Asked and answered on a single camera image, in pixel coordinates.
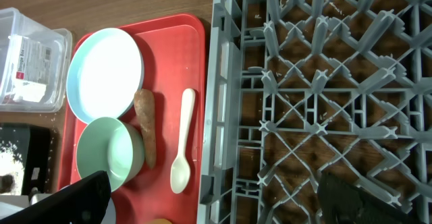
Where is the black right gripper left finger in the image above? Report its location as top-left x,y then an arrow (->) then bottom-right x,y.
1,171 -> 111,224

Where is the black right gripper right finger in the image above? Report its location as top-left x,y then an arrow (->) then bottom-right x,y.
317,173 -> 418,224

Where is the small blue bowl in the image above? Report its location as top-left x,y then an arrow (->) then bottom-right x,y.
101,199 -> 116,224

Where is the green bowl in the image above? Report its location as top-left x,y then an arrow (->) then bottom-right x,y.
76,117 -> 144,192

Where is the yellow cup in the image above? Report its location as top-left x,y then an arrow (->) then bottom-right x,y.
145,219 -> 172,224

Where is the brown food scrap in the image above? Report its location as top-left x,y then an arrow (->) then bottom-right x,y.
0,174 -> 14,194

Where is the pile of rice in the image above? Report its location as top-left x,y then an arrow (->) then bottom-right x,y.
1,140 -> 24,196

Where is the brown sweet potato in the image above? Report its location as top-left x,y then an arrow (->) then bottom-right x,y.
134,89 -> 157,169

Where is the light blue plate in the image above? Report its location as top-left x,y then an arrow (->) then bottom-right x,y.
66,28 -> 144,123

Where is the grey dishwasher rack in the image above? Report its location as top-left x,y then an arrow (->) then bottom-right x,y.
196,0 -> 431,223

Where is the black rectangular tray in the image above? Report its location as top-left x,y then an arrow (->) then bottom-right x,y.
1,123 -> 51,196

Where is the white plastic spoon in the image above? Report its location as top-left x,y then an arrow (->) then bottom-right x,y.
170,88 -> 196,194

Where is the red serving tray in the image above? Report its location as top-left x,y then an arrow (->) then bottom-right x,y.
57,13 -> 207,224

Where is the clear plastic storage bin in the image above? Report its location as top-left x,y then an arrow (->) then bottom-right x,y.
1,7 -> 73,113

